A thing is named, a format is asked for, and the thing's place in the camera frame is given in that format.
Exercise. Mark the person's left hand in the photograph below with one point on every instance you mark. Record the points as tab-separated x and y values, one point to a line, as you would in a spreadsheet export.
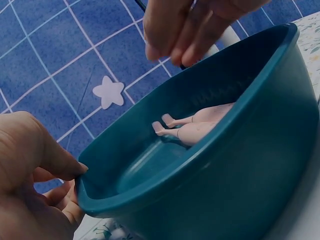
22	175

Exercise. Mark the person's right hand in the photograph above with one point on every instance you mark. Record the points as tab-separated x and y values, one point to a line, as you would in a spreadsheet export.
175	22

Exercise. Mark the person's right fingers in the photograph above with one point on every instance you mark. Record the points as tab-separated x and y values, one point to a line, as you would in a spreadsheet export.
180	45

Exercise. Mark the thin black stick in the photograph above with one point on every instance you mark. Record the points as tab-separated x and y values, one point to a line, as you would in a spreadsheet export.
140	5

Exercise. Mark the teal plastic bowl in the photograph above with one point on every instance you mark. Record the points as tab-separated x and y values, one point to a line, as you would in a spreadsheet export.
237	175

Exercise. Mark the pink plastic doll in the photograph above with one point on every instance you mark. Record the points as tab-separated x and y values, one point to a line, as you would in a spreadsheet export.
197	125

